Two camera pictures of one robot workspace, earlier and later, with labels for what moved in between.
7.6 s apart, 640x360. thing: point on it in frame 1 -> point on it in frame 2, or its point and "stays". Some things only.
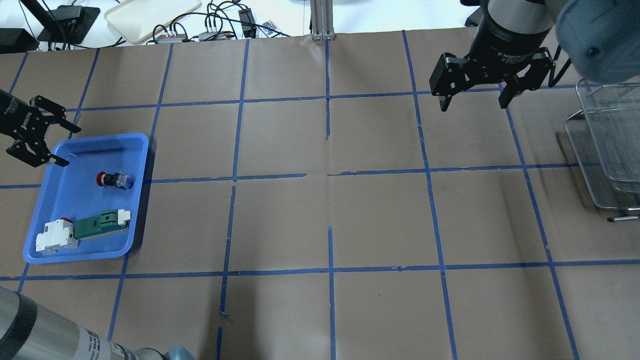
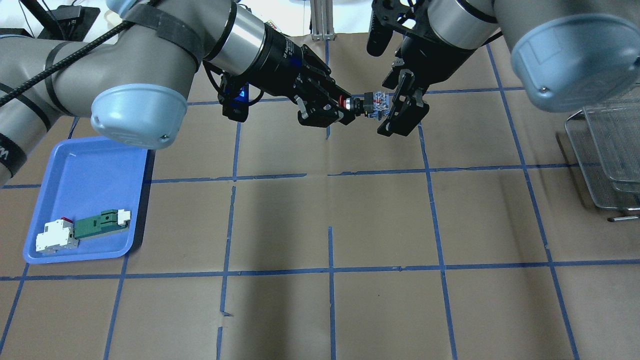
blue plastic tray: [73, 192] stays
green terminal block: [108, 221] stays
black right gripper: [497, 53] -> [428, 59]
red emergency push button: [118, 179] -> [373, 104]
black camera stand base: [70, 23] stays
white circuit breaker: [57, 235] stays
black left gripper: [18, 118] -> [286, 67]
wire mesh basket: [605, 135] stays
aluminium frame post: [322, 18] stays
